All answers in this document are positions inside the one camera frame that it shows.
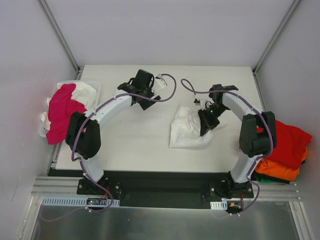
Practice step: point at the left aluminium corner profile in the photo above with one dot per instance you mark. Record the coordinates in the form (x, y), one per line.
(60, 36)

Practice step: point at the pale pink white garment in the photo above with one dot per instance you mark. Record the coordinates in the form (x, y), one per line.
(86, 93)

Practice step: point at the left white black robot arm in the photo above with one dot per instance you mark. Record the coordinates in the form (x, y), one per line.
(84, 129)

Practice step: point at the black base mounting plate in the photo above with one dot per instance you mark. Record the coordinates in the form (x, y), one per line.
(177, 190)

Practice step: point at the right grey cable duct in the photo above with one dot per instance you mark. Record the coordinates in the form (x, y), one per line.
(219, 205)

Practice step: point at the aluminium corner profile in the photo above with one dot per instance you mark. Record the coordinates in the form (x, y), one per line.
(277, 34)
(60, 36)

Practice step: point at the green folded t-shirt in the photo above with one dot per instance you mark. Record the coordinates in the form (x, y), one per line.
(271, 181)

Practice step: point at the black folded garment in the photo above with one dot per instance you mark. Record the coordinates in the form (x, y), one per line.
(253, 175)

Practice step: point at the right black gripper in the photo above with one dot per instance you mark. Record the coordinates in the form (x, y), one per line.
(207, 122)

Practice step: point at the white daisy print t-shirt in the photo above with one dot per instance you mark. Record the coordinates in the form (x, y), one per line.
(185, 130)

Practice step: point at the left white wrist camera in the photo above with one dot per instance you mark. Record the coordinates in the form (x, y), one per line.
(159, 84)

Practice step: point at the aluminium front rail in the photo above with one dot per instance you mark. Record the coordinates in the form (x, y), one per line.
(55, 186)

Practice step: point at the left grey cable duct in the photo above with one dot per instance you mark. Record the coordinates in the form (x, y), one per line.
(65, 201)

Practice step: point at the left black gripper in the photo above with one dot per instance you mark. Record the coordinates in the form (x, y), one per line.
(146, 100)

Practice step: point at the grey cable duct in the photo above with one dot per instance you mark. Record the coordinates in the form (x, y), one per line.
(65, 201)
(219, 205)

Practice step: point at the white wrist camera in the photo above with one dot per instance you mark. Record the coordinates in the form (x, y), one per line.
(159, 84)
(201, 102)

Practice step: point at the red folded t-shirt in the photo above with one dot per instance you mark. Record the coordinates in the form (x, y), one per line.
(291, 145)

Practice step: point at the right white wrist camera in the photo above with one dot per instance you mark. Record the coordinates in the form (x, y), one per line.
(201, 102)

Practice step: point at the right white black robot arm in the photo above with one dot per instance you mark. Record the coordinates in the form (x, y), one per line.
(257, 138)

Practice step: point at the right aluminium corner profile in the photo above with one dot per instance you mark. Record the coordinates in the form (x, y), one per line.
(277, 34)

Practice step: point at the magenta t-shirt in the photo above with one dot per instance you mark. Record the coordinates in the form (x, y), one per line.
(60, 109)

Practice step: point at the orange folded t-shirt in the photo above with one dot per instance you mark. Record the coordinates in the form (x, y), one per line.
(268, 168)

